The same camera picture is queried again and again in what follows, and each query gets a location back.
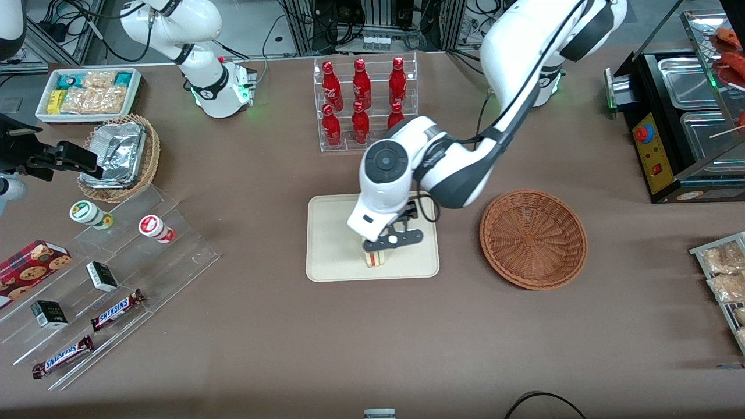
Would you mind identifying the clear acrylic bottle rack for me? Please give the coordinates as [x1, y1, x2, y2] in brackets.
[313, 52, 419, 154]

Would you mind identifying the brown round wicker basket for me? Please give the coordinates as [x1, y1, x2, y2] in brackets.
[479, 189, 588, 291]

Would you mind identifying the green lid yogurt cup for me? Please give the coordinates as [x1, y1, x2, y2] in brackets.
[69, 200, 115, 231]

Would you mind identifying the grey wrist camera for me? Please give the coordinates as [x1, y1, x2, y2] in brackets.
[0, 175, 27, 217]
[363, 228, 424, 253]

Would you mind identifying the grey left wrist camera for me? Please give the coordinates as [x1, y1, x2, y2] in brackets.
[363, 228, 424, 253]

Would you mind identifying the red lid yogurt cup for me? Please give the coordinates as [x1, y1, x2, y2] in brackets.
[138, 214, 176, 244]

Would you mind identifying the snickers chocolate bar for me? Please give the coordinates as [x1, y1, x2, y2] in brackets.
[31, 335, 95, 381]
[90, 289, 147, 333]

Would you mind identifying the steel warmer pan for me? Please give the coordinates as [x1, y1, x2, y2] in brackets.
[657, 56, 721, 111]
[679, 110, 745, 165]

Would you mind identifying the aluminium foil container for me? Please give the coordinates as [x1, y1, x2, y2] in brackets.
[81, 122, 147, 188]

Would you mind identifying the light wicker basket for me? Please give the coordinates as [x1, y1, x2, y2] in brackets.
[77, 114, 161, 204]

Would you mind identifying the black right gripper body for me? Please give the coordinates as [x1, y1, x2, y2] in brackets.
[0, 113, 42, 176]

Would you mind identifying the white rectangular snack bin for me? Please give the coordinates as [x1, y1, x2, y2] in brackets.
[34, 68, 144, 125]

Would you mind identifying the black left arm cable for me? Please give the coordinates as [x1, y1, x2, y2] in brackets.
[418, 0, 586, 225]

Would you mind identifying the black food warmer cabinet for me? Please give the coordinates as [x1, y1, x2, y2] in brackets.
[604, 8, 745, 205]

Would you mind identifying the aluminium frame structure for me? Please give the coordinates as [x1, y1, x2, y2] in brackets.
[278, 0, 467, 56]

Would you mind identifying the black cable loop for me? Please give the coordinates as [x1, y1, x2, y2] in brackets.
[503, 391, 589, 419]

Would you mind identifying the clear rice cracker bag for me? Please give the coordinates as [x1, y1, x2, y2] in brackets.
[59, 70, 129, 115]

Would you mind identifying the red cookie box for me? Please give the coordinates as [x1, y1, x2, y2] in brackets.
[0, 239, 73, 310]

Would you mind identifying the clear acrylic stepped display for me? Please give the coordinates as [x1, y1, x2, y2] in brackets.
[0, 184, 221, 392]

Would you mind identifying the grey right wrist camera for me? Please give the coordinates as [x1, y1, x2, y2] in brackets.
[0, 175, 27, 217]

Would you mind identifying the small black carton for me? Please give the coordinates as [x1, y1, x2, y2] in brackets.
[86, 261, 119, 293]
[30, 300, 69, 330]

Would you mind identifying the clear bag of pastries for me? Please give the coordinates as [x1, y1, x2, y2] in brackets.
[700, 242, 745, 275]
[707, 272, 745, 304]

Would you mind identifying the beige plastic tray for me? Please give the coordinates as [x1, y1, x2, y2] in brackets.
[306, 190, 441, 283]

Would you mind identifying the tray of packaged pastries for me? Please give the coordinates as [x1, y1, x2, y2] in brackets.
[689, 231, 745, 357]

